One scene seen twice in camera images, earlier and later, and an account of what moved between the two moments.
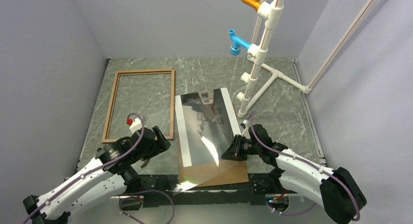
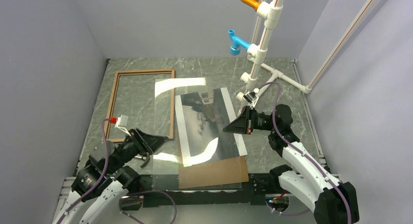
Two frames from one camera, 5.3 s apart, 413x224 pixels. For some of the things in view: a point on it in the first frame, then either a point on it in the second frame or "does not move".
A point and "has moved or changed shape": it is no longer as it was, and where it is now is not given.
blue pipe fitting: [235, 48] does not move
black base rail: [165, 190] does not move
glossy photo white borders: [207, 123] does not move
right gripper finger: [232, 153] → [242, 124]
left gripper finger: [160, 138] → [152, 142]
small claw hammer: [145, 163] does not move
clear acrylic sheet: [199, 157] has moved or changed shape
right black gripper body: [247, 147] → [260, 121]
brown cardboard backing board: [232, 172] does not move
